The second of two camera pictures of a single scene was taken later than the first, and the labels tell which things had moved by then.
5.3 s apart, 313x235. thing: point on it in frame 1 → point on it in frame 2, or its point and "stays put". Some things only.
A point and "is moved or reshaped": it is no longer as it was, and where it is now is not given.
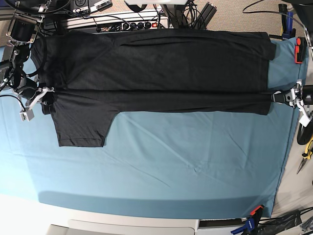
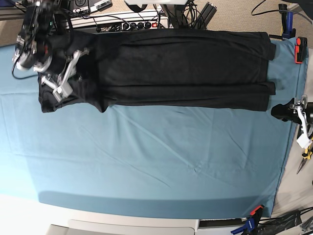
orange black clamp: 301,50 stays put
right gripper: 301,95 → 289,112
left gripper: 26,87 → 43,48
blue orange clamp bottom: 250,228 stays put
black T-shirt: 93,74 is moved or reshaped
